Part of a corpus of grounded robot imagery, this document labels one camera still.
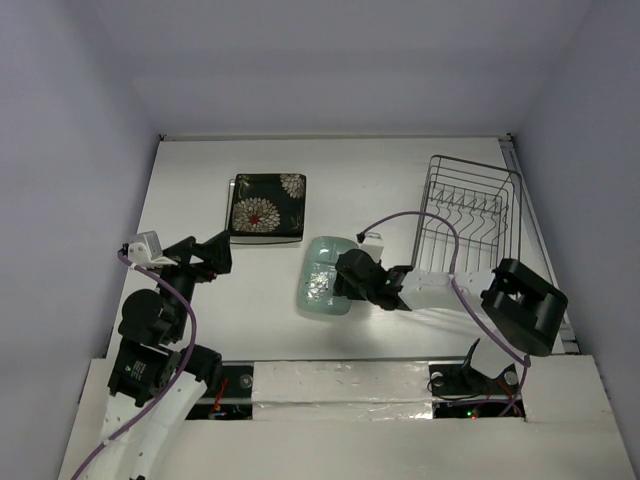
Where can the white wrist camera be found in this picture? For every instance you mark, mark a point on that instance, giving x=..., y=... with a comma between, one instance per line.
x=373, y=244
x=144, y=249

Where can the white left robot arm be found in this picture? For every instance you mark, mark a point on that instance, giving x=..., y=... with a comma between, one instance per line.
x=159, y=371

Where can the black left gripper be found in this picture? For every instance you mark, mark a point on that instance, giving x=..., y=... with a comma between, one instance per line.
x=216, y=252

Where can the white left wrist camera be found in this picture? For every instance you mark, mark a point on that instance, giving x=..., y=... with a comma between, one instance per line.
x=144, y=249

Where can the white square plate black rim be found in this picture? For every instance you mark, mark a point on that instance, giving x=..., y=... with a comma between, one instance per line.
x=230, y=240

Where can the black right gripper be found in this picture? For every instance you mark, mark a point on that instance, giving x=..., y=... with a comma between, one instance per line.
x=347, y=273

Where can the wire dish rack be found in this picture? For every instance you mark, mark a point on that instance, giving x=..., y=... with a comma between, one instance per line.
x=474, y=206

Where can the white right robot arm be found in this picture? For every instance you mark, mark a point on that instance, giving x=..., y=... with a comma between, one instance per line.
x=519, y=312

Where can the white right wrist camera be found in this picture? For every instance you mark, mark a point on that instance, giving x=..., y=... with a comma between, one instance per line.
x=373, y=244

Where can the light green oval plate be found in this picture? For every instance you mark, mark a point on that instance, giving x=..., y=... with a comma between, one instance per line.
x=315, y=288

